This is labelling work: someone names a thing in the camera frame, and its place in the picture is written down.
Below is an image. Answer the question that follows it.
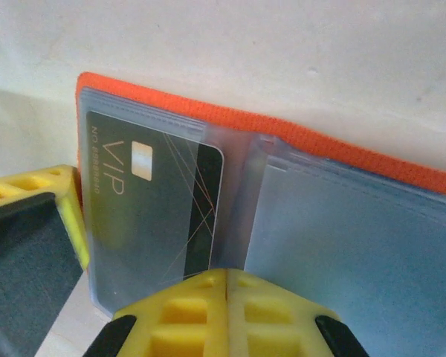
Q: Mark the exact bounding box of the orange card holder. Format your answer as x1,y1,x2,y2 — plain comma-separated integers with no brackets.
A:
76,71,446,357

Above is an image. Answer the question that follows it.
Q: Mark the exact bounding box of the black VIP card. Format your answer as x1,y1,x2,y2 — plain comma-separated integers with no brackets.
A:
85,109,224,298

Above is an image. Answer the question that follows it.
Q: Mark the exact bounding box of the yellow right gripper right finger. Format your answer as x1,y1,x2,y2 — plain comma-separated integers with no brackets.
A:
227,269,369,357

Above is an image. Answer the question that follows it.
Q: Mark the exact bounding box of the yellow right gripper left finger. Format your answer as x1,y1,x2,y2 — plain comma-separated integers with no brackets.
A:
85,268,230,357

